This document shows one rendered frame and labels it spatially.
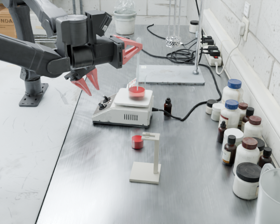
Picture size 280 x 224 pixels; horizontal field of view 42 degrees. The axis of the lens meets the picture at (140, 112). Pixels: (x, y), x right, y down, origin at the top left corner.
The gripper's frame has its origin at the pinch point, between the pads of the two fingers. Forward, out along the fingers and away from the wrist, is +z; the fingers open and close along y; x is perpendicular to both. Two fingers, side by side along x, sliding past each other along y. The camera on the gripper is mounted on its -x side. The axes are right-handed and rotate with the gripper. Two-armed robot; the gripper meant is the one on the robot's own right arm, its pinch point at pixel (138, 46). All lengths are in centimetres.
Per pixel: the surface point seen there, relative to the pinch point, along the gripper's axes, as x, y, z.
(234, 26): 15, 40, 77
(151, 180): 31.5, -17.3, -5.9
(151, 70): 32, 49, 37
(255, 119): 22.5, -18.3, 30.7
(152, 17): 57, 215, 146
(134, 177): 31.5, -13.9, -9.2
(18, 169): 32.3, 6.3, -35.3
